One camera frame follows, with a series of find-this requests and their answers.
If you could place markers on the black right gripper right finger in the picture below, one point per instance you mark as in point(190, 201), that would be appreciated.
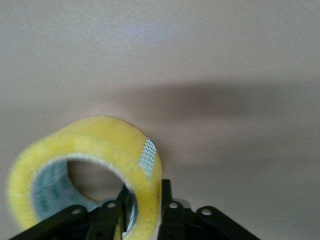
point(175, 225)

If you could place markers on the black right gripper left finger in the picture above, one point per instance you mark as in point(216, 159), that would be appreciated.
point(100, 222)

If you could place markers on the yellow clear tape roll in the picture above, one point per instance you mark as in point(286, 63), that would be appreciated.
point(100, 140)

